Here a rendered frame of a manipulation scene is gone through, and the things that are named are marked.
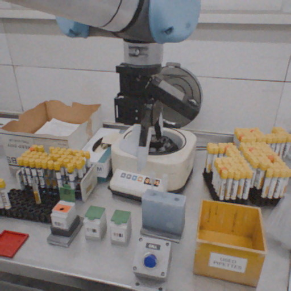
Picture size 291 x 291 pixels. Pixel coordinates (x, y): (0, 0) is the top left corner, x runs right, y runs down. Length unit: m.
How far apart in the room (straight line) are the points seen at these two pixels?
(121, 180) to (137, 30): 0.56
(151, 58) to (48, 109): 0.76
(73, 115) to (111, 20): 0.88
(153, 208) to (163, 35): 0.45
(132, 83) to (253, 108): 0.63
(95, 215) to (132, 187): 0.17
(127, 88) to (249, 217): 0.41
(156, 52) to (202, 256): 0.41
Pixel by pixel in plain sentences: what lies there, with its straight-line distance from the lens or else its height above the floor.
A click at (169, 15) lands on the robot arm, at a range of 0.34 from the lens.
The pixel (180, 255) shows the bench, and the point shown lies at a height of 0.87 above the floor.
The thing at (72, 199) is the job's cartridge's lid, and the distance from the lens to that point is 0.73.
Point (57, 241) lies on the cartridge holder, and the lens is 0.74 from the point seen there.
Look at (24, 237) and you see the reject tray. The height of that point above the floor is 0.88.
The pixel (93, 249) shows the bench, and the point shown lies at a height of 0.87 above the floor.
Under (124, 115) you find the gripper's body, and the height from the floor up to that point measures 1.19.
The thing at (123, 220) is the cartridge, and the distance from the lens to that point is 0.69.
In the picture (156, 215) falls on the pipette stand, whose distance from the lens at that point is 0.71.
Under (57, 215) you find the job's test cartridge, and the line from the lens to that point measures 0.72.
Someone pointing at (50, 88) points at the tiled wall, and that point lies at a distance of 1.28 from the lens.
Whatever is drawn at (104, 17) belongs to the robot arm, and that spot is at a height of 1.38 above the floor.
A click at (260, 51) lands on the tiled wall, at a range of 1.07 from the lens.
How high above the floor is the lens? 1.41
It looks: 28 degrees down
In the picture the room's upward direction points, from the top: straight up
